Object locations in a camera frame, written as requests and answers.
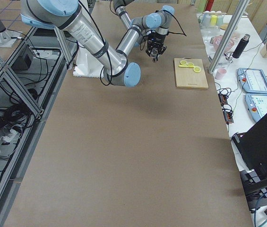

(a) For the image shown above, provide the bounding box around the mint green cup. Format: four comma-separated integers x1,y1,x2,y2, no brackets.
216,14,224,26

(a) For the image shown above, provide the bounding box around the black thermos bottle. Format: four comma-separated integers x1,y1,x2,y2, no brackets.
233,34,250,59

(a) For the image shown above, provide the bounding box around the clear glass shaker cup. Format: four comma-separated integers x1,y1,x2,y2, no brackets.
150,47,159,62

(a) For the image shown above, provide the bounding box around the white pillar base mount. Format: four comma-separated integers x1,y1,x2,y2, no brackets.
73,47,103,78

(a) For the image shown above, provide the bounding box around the teach pendant near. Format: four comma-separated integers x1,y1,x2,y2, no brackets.
245,93,267,122

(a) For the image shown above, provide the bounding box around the lemon slice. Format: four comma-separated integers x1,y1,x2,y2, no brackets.
193,67,201,72
187,62,194,67
179,60,187,66

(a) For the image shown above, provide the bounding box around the pink bowl with ice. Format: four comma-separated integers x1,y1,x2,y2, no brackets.
212,35,235,52

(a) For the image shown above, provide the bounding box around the pink cup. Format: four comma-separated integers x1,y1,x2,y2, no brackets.
215,68,227,80

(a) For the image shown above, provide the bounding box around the teach pendant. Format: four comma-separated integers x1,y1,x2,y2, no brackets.
245,93,267,122
237,68,267,94

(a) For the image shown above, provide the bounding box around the teach pendant far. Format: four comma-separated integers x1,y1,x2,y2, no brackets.
237,68,267,94

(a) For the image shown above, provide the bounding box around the wooden cutting board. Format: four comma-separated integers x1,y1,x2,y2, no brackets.
174,58,208,89

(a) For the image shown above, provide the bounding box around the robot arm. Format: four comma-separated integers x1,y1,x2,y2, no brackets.
20,0,174,87
112,0,146,47

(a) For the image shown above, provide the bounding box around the yellow cup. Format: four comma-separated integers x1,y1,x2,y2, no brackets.
210,15,217,26

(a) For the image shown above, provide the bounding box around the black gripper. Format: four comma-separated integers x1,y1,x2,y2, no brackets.
146,32,167,58

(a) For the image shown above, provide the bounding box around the lemon slice middle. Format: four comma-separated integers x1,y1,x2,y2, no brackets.
187,62,194,67

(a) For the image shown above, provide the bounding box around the aluminium frame post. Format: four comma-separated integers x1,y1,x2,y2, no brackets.
208,0,250,74

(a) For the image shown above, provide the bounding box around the black laptop monitor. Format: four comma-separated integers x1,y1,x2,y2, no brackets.
232,113,267,177

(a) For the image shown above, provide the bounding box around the lemon slice bottom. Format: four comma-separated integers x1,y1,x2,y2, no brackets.
193,67,201,72

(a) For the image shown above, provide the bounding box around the lemon slice top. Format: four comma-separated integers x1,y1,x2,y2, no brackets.
179,60,187,66

